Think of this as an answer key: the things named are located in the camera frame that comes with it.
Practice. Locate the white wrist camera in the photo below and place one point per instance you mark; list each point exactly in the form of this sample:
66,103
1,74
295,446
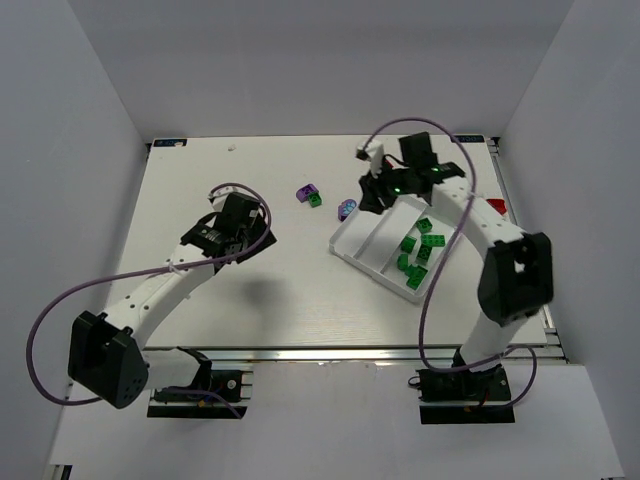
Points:
372,152
218,195

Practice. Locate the green 2x4 lego plate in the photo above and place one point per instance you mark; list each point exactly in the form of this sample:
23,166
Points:
433,240

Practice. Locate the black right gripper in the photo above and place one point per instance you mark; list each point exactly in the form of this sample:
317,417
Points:
373,195

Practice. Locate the blue label corner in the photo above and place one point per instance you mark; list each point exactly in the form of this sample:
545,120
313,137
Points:
169,143
470,138

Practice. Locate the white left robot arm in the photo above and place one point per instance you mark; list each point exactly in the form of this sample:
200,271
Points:
107,350

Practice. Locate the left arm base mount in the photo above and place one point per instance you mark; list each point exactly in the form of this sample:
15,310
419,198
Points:
186,384

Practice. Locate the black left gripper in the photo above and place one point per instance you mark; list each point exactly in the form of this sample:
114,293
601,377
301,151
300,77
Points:
255,242

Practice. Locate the blue label left corner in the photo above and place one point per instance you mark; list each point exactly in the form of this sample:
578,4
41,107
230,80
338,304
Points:
169,143

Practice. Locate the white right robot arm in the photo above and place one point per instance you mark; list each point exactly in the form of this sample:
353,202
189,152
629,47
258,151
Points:
516,279

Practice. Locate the purple arch lego brick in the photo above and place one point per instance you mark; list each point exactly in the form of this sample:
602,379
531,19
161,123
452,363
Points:
303,193

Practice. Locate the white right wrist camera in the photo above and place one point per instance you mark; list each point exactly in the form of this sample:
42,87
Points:
372,152

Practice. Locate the green lego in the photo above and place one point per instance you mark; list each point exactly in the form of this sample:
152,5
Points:
408,244
314,200
402,262
415,271

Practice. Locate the purple paw print lego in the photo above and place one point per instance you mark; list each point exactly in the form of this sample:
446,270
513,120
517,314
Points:
346,208

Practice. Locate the green 2x2 lego brick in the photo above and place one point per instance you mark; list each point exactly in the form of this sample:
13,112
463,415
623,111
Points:
423,254

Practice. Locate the blue label right corner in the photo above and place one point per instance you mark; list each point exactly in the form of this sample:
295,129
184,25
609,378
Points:
470,138

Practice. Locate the white three-compartment tray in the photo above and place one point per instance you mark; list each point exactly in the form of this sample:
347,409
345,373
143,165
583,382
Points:
372,244

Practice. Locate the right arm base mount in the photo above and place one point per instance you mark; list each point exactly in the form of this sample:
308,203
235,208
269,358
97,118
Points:
463,398

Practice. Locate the small green lego brick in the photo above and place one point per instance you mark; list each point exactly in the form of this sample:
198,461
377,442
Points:
414,282

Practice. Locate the aluminium table edge rail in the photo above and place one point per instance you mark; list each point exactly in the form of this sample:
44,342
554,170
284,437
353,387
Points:
545,353

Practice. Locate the red lego right side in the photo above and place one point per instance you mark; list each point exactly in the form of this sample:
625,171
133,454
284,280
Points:
499,205

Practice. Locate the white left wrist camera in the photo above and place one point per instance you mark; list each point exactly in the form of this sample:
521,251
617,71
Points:
218,195

